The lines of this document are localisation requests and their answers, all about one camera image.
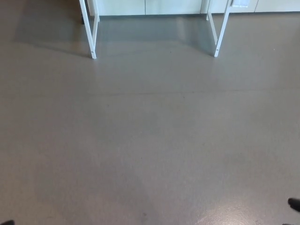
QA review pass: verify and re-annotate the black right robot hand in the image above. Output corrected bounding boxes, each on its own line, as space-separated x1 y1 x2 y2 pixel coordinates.
287 198 300 213

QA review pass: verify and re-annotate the white cabinet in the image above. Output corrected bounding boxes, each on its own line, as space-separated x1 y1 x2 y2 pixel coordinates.
97 0 300 16

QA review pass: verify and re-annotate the white desk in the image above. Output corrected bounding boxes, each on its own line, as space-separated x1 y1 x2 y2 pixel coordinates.
79 0 232 59

